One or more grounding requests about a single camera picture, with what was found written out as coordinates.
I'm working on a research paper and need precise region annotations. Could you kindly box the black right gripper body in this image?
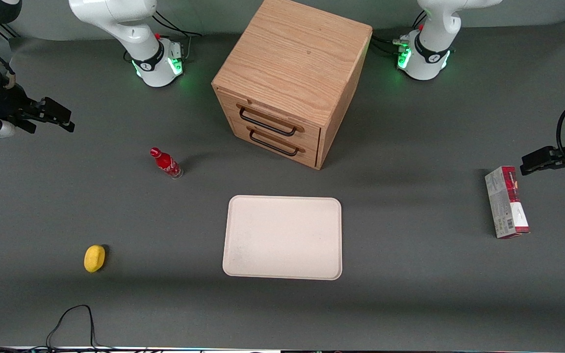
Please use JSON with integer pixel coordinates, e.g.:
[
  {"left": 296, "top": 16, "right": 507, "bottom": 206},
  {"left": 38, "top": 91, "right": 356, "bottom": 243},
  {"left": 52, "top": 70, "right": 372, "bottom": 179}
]
[{"left": 0, "top": 83, "right": 44, "bottom": 135}]

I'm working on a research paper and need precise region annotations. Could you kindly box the black metal drawer handle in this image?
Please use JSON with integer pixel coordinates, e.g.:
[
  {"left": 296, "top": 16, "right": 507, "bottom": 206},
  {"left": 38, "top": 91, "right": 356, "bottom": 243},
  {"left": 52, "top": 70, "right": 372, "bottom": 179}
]
[
  {"left": 239, "top": 107, "right": 297, "bottom": 137},
  {"left": 249, "top": 128, "right": 299, "bottom": 158}
]

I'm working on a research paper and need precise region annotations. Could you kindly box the wooden drawer cabinet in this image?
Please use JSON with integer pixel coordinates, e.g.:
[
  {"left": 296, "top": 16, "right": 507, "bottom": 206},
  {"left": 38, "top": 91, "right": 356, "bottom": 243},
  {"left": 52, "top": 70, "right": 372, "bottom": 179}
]
[{"left": 211, "top": 0, "right": 374, "bottom": 171}]

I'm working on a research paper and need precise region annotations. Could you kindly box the grey and red carton box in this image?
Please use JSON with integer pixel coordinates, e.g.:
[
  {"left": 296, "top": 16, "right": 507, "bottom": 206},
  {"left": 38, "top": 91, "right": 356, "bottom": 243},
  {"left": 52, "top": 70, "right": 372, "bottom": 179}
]
[{"left": 485, "top": 166, "right": 531, "bottom": 240}]

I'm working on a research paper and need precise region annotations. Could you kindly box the red cola bottle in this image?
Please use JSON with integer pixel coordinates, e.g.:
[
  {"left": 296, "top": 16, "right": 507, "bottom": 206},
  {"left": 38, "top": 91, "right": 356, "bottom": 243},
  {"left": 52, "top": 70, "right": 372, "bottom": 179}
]
[{"left": 150, "top": 147, "right": 184, "bottom": 180}]

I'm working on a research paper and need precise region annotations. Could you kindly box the yellow lemon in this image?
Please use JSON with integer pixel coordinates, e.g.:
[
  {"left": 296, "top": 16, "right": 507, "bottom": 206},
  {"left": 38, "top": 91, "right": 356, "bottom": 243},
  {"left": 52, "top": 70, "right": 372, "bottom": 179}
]
[{"left": 84, "top": 245, "right": 106, "bottom": 273}]

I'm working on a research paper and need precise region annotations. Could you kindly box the cream rectangular tray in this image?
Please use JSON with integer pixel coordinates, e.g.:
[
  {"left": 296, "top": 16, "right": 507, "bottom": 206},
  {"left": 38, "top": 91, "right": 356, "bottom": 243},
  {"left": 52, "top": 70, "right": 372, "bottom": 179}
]
[{"left": 222, "top": 195, "right": 343, "bottom": 281}]

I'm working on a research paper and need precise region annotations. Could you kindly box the black right arm base cable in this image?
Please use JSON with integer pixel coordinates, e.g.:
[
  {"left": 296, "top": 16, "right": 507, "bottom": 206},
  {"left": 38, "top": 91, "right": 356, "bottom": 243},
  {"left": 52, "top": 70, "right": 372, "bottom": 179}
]
[{"left": 152, "top": 10, "right": 203, "bottom": 62}]

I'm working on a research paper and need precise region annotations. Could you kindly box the black arm base cable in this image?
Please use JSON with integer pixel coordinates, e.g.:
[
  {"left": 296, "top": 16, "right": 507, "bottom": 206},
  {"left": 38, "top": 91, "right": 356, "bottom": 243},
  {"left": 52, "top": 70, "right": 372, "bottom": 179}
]
[
  {"left": 370, "top": 9, "right": 428, "bottom": 57},
  {"left": 152, "top": 10, "right": 203, "bottom": 62}
]

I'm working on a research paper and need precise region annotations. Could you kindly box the black left arm base cable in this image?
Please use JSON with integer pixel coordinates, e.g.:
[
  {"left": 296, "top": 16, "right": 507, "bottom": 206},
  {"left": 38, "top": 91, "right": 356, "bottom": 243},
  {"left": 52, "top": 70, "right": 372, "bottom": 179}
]
[{"left": 370, "top": 9, "right": 428, "bottom": 57}]

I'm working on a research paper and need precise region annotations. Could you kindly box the black cable loop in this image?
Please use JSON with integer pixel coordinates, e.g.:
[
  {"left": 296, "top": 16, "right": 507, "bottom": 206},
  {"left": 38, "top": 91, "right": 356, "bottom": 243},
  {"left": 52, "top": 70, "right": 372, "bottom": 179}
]
[{"left": 46, "top": 304, "right": 99, "bottom": 352}]

